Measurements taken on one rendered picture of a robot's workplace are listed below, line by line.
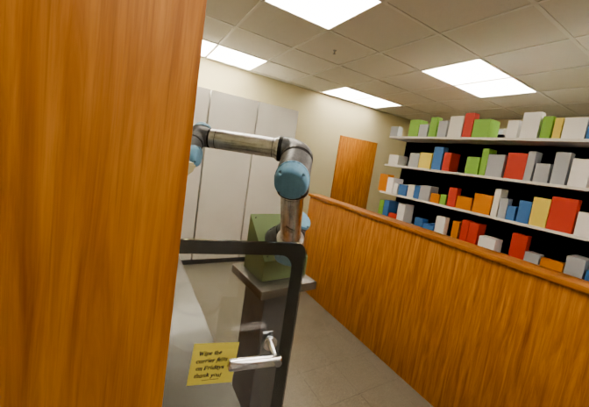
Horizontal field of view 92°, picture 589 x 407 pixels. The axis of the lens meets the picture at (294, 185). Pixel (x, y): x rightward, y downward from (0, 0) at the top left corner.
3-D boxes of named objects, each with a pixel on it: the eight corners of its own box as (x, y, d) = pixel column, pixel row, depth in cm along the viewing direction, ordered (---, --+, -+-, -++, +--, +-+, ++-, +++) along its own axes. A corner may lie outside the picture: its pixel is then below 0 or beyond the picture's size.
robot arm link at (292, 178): (304, 244, 135) (315, 147, 99) (300, 272, 124) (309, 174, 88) (279, 240, 136) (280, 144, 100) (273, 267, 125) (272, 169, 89)
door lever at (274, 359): (223, 354, 50) (225, 340, 49) (275, 348, 53) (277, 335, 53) (227, 378, 45) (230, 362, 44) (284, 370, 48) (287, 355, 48)
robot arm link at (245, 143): (317, 132, 107) (192, 114, 110) (315, 148, 99) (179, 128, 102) (314, 157, 115) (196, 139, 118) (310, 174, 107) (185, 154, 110)
